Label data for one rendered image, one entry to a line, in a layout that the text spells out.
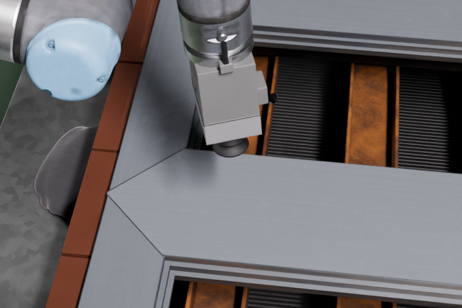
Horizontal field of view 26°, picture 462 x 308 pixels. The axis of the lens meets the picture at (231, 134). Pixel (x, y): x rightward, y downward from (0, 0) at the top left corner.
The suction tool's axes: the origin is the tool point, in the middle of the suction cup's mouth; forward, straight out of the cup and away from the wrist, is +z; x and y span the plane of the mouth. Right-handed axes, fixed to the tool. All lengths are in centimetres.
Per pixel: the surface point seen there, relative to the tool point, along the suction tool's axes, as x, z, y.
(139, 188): 11.7, 13.1, 8.4
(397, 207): -20.5, 16.0, -1.2
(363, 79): -28, 31, 40
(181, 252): 8.0, 14.1, -2.9
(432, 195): -25.5, 16.3, -0.2
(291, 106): -17, 42, 49
